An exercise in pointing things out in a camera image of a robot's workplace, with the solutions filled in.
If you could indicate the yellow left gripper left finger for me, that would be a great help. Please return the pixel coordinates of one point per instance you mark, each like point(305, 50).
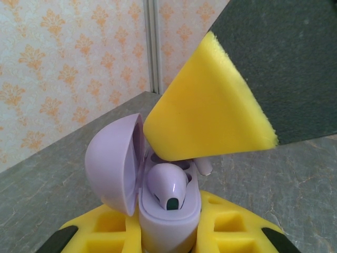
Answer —
point(87, 239)

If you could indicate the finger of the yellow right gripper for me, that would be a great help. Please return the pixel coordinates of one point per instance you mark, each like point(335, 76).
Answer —
point(210, 105)

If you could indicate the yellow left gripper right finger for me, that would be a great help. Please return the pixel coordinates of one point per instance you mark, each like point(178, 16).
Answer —
point(245, 239)

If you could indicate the purple earbud charging case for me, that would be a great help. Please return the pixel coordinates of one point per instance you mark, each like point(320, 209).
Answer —
point(110, 163)

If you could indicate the grey aluminium wall strip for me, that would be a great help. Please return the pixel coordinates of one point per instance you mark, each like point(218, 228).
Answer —
point(152, 44)

